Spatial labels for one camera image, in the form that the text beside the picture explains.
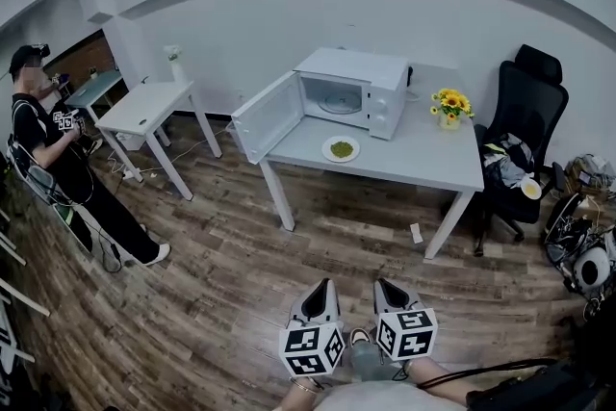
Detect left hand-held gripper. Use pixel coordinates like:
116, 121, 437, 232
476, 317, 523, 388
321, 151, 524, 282
278, 278, 347, 378

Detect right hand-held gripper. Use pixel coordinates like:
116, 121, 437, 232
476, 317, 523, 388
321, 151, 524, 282
372, 278, 438, 362

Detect green food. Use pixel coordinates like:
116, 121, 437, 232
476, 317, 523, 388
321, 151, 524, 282
329, 139, 357, 158

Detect white microwave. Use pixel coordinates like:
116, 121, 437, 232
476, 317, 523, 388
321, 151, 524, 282
225, 46, 412, 166

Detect person's left forearm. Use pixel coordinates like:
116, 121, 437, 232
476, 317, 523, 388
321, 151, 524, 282
281, 374, 341, 411

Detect person's right forearm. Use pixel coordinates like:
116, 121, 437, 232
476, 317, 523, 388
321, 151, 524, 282
402, 356, 471, 400

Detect plate with yellow food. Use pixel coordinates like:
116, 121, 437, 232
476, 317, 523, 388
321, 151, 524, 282
520, 175, 543, 200

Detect glass microwave turntable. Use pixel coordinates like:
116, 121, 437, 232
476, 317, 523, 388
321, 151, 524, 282
321, 90, 363, 115

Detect person's legs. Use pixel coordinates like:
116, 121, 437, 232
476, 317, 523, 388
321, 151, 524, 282
347, 340, 389, 382

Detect person's light shirt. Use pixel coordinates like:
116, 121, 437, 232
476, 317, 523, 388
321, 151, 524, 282
312, 378, 482, 411

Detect black bag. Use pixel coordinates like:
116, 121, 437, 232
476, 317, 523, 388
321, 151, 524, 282
465, 315, 616, 411

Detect grey table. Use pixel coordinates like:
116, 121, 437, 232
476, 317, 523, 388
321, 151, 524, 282
258, 61, 485, 261

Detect pile of equipment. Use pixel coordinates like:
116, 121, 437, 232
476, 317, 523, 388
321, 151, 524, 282
542, 191, 616, 304

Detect white plate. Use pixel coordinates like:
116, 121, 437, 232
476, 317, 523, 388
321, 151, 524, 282
321, 135, 361, 164

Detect white round device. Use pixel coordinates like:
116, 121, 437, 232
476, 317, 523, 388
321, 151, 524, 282
574, 244, 616, 295

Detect pile of clothes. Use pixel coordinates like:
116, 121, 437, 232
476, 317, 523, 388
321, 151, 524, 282
481, 132, 536, 190

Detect yellow sunflowers in pot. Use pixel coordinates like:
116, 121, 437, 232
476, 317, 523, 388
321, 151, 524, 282
428, 87, 475, 132

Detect brown cardboard box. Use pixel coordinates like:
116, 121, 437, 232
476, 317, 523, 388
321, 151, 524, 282
562, 153, 616, 199

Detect white box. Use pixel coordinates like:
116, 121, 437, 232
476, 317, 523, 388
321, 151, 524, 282
115, 132, 146, 153

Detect black office chair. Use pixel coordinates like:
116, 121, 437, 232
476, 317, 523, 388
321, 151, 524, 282
473, 43, 570, 257

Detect white desk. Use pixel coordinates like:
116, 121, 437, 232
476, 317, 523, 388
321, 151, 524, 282
93, 80, 223, 202

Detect white vase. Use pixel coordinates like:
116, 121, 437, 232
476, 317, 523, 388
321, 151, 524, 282
163, 44, 188, 86

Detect teal desk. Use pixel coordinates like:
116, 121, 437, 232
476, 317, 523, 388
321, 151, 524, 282
64, 70, 127, 122

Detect thin wrist bracelet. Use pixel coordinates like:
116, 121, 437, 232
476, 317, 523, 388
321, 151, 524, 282
289, 376, 324, 395

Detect black cable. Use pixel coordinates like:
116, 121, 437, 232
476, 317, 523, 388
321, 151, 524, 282
412, 356, 557, 390

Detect white microwave cable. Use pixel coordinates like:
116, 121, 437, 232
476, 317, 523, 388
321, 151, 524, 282
407, 87, 435, 106

